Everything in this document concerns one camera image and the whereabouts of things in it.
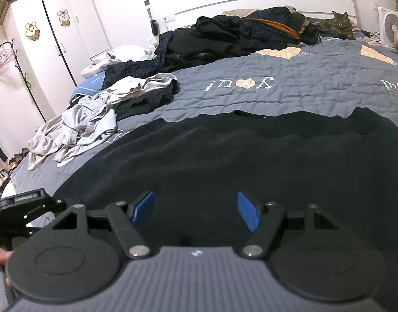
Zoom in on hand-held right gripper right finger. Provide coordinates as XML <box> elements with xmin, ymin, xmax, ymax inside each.
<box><xmin>236</xmin><ymin>191</ymin><xmax>341</xmax><ymax>260</ymax></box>

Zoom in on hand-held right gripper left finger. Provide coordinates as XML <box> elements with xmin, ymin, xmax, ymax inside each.
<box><xmin>49</xmin><ymin>190</ymin><xmax>155</xmax><ymax>261</ymax></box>

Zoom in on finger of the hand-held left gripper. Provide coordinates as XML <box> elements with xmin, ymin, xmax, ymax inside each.
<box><xmin>39</xmin><ymin>198</ymin><xmax>68</xmax><ymax>222</ymax></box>

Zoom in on black sweatshirt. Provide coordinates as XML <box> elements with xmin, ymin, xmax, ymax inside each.
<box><xmin>52</xmin><ymin>107</ymin><xmax>398</xmax><ymax>254</ymax></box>

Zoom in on pile of dark clothes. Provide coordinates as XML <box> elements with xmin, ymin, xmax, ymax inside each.
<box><xmin>171</xmin><ymin>6</ymin><xmax>320</xmax><ymax>67</ymax></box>

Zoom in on row of shoes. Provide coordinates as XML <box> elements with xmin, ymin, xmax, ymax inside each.
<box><xmin>0</xmin><ymin>148</ymin><xmax>30</xmax><ymax>187</ymax></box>

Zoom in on light grey garment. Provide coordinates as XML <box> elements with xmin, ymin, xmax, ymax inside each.
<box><xmin>27</xmin><ymin>96</ymin><xmax>119</xmax><ymax>171</ymax></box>

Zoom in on black garment rack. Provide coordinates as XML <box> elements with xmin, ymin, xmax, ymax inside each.
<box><xmin>0</xmin><ymin>38</ymin><xmax>48</xmax><ymax>124</ymax></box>

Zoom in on small black garment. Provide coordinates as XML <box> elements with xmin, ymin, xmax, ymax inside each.
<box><xmin>116</xmin><ymin>81</ymin><xmax>181</xmax><ymax>121</ymax></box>

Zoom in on blue quilted pillow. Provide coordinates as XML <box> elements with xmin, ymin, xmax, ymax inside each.
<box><xmin>70</xmin><ymin>71</ymin><xmax>108</xmax><ymax>100</ymax></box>

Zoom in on navy dotted garment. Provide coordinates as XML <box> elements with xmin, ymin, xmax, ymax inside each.
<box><xmin>101</xmin><ymin>31</ymin><xmax>199</xmax><ymax>90</ymax></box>

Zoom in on grey quilted fish-print bedspread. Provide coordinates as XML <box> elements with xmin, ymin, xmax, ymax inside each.
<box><xmin>10</xmin><ymin>37</ymin><xmax>398</xmax><ymax>202</ymax></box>

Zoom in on bunch of pink hangers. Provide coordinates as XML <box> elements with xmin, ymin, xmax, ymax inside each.
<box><xmin>0</xmin><ymin>44</ymin><xmax>14</xmax><ymax>72</ymax></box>

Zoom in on white hoodie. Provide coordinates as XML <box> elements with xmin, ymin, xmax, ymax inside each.
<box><xmin>81</xmin><ymin>45</ymin><xmax>157</xmax><ymax>79</ymax></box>

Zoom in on black lamp pole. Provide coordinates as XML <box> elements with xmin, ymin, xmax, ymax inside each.
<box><xmin>39</xmin><ymin>0</ymin><xmax>79</xmax><ymax>87</ymax></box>

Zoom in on white wardrobe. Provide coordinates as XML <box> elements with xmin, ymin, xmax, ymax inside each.
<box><xmin>5</xmin><ymin>0</ymin><xmax>111</xmax><ymax>82</ymax></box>

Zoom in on tabby cat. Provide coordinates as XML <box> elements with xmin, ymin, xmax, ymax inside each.
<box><xmin>316</xmin><ymin>11</ymin><xmax>357</xmax><ymax>40</ymax></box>

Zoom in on white headboard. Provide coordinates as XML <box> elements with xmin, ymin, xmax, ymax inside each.
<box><xmin>174</xmin><ymin>0</ymin><xmax>354</xmax><ymax>28</ymax></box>

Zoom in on white desk fan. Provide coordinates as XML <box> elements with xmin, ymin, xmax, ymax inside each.
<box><xmin>378</xmin><ymin>6</ymin><xmax>398</xmax><ymax>49</ymax></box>

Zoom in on cartoon mouse wall sticker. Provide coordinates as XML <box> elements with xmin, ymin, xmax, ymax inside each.
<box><xmin>25</xmin><ymin>21</ymin><xmax>41</xmax><ymax>42</ymax></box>
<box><xmin>56</xmin><ymin>9</ymin><xmax>71</xmax><ymax>28</ymax></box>

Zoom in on orange strap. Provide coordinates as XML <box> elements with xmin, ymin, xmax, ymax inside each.
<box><xmin>246</xmin><ymin>18</ymin><xmax>300</xmax><ymax>40</ymax></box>

